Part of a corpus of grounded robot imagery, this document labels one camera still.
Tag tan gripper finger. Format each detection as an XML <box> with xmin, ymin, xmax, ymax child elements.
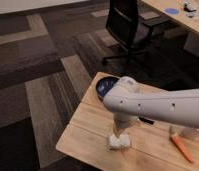
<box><xmin>113</xmin><ymin>125</ymin><xmax>121</xmax><ymax>137</ymax></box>

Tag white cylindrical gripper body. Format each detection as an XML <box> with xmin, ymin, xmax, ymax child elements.
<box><xmin>113</xmin><ymin>114</ymin><xmax>138</xmax><ymax>130</ymax></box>

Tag white sponge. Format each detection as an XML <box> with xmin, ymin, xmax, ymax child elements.
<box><xmin>108</xmin><ymin>134</ymin><xmax>131</xmax><ymax>149</ymax></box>

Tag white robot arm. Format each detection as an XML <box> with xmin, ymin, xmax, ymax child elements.
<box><xmin>103</xmin><ymin>76</ymin><xmax>199</xmax><ymax>134</ymax></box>

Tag blue ceramic bowl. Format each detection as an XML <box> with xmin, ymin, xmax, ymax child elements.
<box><xmin>95</xmin><ymin>76</ymin><xmax>118</xmax><ymax>100</ymax></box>

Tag dark rectangular box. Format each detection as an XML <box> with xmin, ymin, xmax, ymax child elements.
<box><xmin>139</xmin><ymin>117</ymin><xmax>154</xmax><ymax>125</ymax></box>

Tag orange carrot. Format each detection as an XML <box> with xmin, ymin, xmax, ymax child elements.
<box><xmin>170</xmin><ymin>133</ymin><xmax>194</xmax><ymax>163</ymax></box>

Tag black office chair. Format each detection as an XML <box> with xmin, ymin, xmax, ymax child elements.
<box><xmin>101</xmin><ymin>0</ymin><xmax>181</xmax><ymax>68</ymax></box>

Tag blue round coaster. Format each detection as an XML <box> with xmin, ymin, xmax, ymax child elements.
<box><xmin>164</xmin><ymin>8</ymin><xmax>179</xmax><ymax>14</ymax></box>

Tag wooden desk in background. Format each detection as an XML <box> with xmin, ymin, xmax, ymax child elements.
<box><xmin>141</xmin><ymin>0</ymin><xmax>199</xmax><ymax>52</ymax></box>

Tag small items on desk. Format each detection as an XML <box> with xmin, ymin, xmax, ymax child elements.
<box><xmin>183</xmin><ymin>1</ymin><xmax>199</xmax><ymax>18</ymax></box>

